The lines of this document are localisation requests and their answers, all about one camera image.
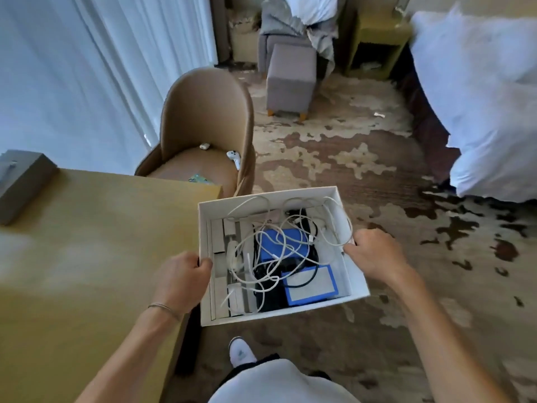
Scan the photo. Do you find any person's left hand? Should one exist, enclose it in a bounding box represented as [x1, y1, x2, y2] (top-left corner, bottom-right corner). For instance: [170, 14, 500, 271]
[153, 251, 214, 317]

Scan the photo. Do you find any person's right hand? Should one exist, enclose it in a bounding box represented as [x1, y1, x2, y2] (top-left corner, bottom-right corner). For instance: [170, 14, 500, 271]
[343, 228, 410, 286]

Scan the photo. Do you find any white cardboard box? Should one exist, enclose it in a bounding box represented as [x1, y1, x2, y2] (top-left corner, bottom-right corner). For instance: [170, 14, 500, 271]
[197, 185, 371, 328]

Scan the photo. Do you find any white charger blue print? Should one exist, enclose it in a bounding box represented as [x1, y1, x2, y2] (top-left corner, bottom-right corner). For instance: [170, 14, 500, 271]
[226, 241, 244, 275]

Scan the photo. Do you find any long white charging cable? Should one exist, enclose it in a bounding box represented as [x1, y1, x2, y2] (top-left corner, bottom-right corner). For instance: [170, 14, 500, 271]
[226, 195, 354, 290]

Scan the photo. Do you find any blue and white small box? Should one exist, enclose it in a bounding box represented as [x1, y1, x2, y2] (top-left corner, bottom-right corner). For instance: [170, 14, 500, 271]
[281, 264, 340, 307]

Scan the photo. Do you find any short white cable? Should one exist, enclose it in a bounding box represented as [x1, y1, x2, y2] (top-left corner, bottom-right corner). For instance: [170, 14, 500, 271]
[220, 230, 319, 313]

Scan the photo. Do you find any blue power bank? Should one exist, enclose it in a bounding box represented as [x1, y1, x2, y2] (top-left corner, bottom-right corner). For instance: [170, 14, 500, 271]
[259, 228, 311, 263]

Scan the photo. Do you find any black power adapter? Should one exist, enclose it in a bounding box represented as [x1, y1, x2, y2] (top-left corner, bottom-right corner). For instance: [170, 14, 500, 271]
[253, 264, 290, 311]

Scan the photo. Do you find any person's right forearm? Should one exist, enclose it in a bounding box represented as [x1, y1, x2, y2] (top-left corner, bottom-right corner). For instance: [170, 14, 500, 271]
[385, 268, 511, 403]

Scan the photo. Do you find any person's left forearm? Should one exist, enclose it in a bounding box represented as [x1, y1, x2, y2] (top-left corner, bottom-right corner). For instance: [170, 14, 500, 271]
[75, 306, 181, 403]

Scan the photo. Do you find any white shoe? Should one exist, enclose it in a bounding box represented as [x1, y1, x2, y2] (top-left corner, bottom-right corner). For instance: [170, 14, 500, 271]
[228, 336, 258, 369]

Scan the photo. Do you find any wooden table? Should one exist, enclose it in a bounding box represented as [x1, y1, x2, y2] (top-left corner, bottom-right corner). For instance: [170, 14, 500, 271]
[0, 168, 223, 403]

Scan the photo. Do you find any white shirt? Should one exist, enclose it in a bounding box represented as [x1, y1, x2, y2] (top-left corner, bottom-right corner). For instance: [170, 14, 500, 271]
[208, 358, 361, 403]

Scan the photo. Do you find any brown leather chair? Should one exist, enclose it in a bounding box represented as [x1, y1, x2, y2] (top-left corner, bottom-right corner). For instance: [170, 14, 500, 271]
[134, 65, 257, 198]

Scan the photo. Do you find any grey tissue box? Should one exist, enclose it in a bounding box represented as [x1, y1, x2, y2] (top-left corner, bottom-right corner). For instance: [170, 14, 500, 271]
[0, 149, 59, 226]

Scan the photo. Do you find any white bed duvet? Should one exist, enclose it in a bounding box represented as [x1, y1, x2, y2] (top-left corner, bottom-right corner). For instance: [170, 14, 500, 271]
[409, 3, 537, 204]

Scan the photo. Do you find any yellow-green side table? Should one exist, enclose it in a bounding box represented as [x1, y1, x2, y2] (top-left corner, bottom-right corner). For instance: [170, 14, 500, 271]
[346, 10, 414, 82]

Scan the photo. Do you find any white sheer curtain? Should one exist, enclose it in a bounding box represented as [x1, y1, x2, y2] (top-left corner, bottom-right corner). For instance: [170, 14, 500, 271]
[0, 0, 219, 175]

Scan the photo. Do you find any white garment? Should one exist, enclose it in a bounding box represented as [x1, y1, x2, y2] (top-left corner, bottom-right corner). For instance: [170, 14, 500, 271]
[283, 0, 340, 26]

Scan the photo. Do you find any grey blanket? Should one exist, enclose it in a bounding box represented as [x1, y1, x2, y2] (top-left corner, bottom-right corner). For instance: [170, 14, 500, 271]
[260, 0, 340, 77]

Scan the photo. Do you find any thin wrist bracelet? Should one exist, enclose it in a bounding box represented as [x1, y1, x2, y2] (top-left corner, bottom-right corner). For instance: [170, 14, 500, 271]
[147, 303, 182, 323]

